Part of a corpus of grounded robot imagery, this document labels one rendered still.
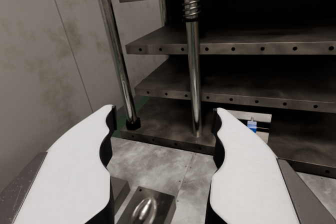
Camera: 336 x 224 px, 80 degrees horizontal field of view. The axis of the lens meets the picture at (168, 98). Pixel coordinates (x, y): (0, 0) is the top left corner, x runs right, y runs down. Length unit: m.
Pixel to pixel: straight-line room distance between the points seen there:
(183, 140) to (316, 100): 0.64
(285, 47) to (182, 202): 0.73
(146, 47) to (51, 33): 1.35
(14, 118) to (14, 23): 0.77
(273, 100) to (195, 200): 0.55
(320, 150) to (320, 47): 0.49
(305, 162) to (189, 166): 0.51
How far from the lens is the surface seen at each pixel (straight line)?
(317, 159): 1.15
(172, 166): 0.99
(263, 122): 1.08
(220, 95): 1.03
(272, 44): 0.93
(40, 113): 2.23
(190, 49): 0.93
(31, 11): 2.19
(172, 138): 1.16
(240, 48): 0.94
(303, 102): 1.05
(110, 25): 1.06
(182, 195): 0.89
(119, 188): 0.89
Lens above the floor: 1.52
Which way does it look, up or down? 28 degrees down
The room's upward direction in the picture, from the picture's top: 7 degrees counter-clockwise
